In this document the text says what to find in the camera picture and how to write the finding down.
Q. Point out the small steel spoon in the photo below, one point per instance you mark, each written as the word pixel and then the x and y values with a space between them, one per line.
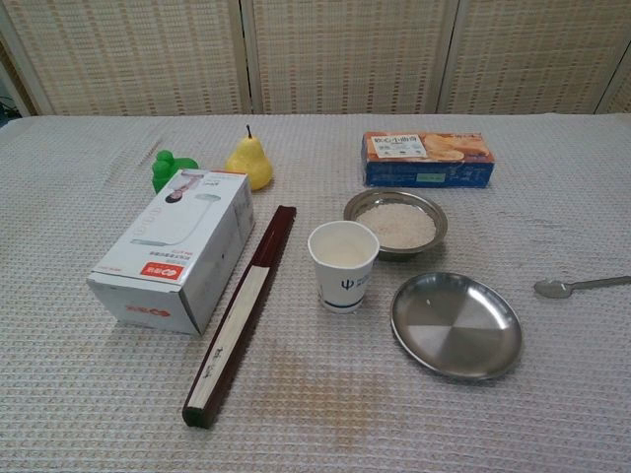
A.
pixel 552 289

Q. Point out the white paper cup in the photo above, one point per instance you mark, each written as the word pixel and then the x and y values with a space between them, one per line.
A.
pixel 345 286

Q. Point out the stainless steel bowl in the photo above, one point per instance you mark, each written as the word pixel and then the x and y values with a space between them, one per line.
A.
pixel 419 249

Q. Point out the stainless steel plate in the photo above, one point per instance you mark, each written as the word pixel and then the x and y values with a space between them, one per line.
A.
pixel 453 325

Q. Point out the yellow toy pear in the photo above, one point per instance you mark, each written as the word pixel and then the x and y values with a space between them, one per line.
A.
pixel 249 162

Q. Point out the dark red long box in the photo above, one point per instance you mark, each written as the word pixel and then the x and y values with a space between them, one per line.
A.
pixel 236 315

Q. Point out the blue orange cookie box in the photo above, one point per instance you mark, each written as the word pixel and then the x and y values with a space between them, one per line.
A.
pixel 424 157

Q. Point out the white desk lamp box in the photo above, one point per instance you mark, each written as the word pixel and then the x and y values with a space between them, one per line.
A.
pixel 172 236

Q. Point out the green toy building block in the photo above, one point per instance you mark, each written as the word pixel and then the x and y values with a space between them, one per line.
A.
pixel 165 170

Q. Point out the woven folding screen panel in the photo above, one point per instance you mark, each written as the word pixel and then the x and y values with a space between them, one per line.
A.
pixel 622 101
pixel 532 49
pixel 345 49
pixel 123 49

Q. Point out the beige waffle weave tablecloth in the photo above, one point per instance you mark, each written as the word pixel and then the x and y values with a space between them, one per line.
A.
pixel 98 394

